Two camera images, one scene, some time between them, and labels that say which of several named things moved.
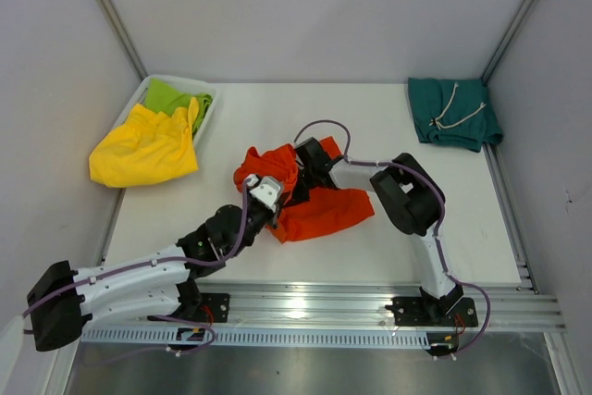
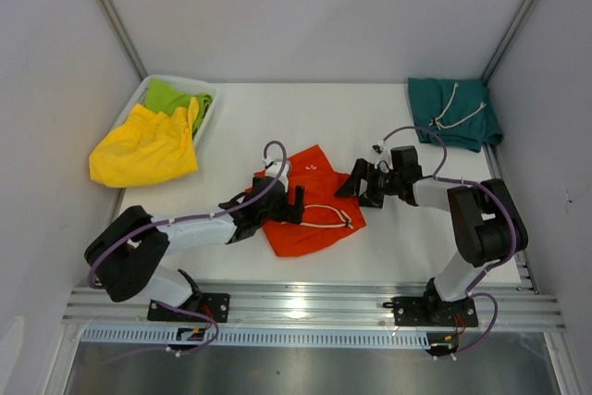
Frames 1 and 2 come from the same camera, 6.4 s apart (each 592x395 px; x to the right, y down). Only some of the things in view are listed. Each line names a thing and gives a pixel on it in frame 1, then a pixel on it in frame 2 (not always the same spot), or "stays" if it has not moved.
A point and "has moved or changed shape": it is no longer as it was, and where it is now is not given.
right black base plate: (417, 311) stays
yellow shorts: (148, 146) stays
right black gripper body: (304, 183) -> (381, 184)
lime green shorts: (165, 99) stays
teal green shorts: (455, 112) stays
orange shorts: (318, 210) has moved or changed shape
